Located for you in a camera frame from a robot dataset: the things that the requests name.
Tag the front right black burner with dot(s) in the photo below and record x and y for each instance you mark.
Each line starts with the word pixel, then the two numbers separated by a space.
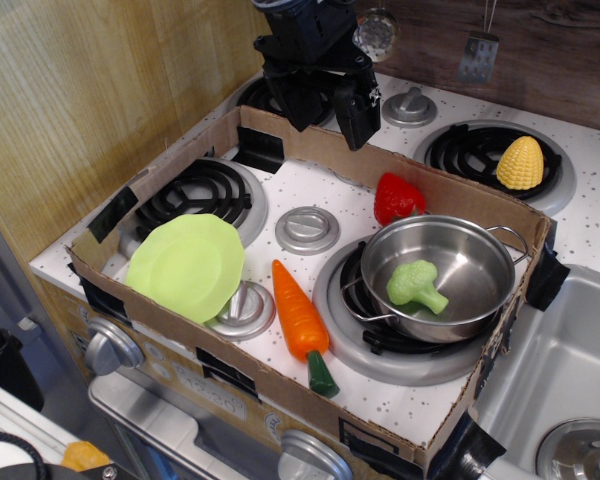
pixel 378 335

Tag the grey front stove knob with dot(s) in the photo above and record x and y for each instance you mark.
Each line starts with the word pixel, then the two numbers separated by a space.
pixel 248 313

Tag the back right black burner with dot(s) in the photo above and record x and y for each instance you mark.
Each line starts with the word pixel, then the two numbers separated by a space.
pixel 473 152

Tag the silver oven door handle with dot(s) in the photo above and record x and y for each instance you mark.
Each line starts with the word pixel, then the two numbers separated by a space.
pixel 160 426

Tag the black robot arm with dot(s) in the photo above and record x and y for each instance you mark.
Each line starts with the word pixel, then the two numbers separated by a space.
pixel 310 58

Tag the hanging metal strainer ladle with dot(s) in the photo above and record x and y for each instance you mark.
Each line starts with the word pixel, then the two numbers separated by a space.
pixel 377 32

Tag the grey left oven knob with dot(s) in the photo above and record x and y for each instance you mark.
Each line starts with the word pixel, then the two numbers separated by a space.
pixel 110 348

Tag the stainless steel pan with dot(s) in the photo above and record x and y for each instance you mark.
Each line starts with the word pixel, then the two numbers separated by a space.
pixel 438 279

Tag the light green plastic plate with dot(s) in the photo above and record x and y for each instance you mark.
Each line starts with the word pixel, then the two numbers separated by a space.
pixel 191 265

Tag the orange object at bottom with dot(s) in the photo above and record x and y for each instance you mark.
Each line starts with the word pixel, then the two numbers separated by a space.
pixel 80 456

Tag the grey back stove knob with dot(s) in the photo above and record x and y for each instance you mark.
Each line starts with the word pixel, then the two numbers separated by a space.
pixel 411 109

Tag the grey centre stove knob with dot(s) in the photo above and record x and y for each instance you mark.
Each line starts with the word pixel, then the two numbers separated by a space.
pixel 307 230

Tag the green toy broccoli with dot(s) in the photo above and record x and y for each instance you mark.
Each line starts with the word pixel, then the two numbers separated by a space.
pixel 414 282

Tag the brown cardboard fence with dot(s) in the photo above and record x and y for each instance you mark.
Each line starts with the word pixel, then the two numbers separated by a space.
pixel 376 424

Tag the grey toy sink basin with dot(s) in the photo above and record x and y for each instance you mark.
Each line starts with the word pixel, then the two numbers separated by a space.
pixel 550 375

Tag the hanging metal slotted spatula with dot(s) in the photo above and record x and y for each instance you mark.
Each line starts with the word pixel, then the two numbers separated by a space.
pixel 480 51

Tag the orange toy carrot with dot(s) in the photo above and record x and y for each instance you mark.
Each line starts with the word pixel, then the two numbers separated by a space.
pixel 304 332

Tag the red toy strawberry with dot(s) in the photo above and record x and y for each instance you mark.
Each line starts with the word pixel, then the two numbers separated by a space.
pixel 396 199

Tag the grey oven knob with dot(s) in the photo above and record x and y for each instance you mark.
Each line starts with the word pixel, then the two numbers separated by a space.
pixel 110 348
pixel 305 457

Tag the grey right oven knob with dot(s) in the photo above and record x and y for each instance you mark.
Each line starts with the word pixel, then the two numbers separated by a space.
pixel 305 457

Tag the yellow toy corn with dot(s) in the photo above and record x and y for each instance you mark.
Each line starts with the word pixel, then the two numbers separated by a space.
pixel 521 167

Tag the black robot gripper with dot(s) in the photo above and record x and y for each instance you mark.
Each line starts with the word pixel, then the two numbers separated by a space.
pixel 310 49

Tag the silver sink drain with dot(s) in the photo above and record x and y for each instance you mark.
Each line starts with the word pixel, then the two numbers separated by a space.
pixel 571 450

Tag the grey stove knob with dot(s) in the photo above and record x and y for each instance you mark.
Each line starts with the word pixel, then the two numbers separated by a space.
pixel 307 230
pixel 248 313
pixel 411 109

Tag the front left black burner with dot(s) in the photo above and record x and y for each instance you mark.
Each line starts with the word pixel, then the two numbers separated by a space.
pixel 207 186

